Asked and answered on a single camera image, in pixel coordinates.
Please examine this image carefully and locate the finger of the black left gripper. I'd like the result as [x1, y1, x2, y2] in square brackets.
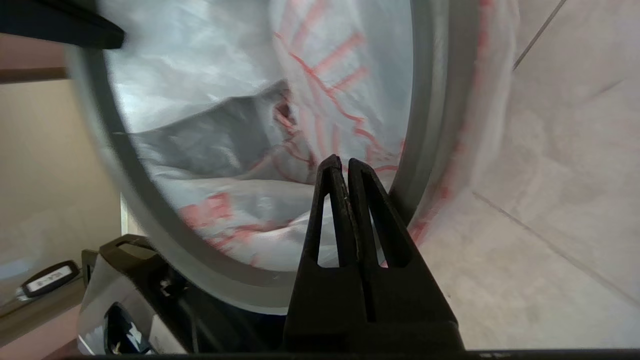
[0, 0, 126, 51]

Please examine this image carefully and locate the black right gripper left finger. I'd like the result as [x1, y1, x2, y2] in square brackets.
[283, 154, 368, 351]

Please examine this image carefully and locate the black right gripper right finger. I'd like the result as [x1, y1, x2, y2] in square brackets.
[347, 158, 463, 351]

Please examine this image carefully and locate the black bin ring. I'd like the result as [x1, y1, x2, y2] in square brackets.
[67, 0, 483, 316]

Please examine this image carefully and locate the fresh white pink-trimmed bag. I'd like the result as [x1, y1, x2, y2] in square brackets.
[97, 0, 521, 273]

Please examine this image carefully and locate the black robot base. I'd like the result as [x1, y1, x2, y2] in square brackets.
[15, 232, 288, 356]

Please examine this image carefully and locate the grey metal baseboard strip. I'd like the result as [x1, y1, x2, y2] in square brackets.
[0, 67, 68, 85]

